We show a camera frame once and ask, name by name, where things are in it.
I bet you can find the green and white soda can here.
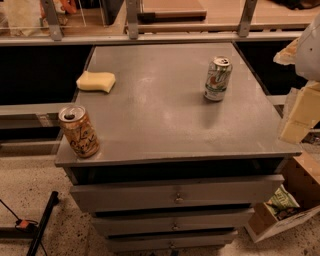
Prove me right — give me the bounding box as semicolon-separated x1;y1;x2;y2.
204;56;233;101

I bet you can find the metal railing frame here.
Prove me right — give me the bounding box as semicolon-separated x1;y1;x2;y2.
0;0;320;46

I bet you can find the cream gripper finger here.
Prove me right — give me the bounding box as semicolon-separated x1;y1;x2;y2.
280;81;320;144
273;38;299;65

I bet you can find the green chip bag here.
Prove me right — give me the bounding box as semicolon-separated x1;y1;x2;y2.
266;185;300;220

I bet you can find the orange soda can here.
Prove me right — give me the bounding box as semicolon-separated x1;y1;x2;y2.
58;105;99;158

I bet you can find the black stand leg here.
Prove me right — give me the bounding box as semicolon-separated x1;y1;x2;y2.
26;191;59;256

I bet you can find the cardboard box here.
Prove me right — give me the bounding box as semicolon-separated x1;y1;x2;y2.
245;152;320;242

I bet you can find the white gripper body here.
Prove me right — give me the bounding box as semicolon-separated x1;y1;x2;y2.
295;14;320;81

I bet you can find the yellow sponge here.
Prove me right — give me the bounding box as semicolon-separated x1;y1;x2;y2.
76;71;116;93

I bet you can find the orange cable clip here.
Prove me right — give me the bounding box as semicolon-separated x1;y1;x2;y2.
15;219;38;233

